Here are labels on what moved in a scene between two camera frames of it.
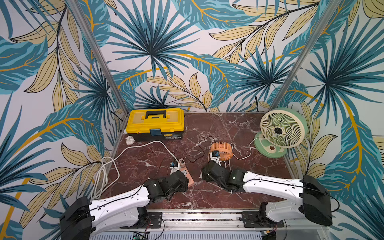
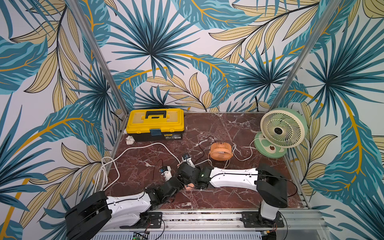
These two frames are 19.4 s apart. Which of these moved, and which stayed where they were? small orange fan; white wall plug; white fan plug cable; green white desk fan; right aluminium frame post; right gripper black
Moved: right gripper black; white fan plug cable
Stayed: right aluminium frame post; white wall plug; small orange fan; green white desk fan
